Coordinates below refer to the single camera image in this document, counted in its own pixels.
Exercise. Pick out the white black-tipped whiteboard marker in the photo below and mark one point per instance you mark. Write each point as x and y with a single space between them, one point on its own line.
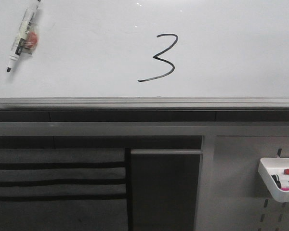
22 35

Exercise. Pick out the dark grey panel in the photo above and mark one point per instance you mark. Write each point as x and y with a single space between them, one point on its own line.
164 187

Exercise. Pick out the white slotted pegboard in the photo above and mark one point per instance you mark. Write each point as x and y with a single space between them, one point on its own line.
231 194

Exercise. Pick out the grey fabric pocket organizer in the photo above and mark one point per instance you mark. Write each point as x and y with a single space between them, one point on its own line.
64 190

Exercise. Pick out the black capped marker in tray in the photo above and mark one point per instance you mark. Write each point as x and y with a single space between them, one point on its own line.
282 181

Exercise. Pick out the white plastic tray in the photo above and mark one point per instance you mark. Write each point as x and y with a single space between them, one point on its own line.
274 166

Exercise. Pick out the grey whiteboard frame rail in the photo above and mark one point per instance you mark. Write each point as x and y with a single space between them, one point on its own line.
144 103

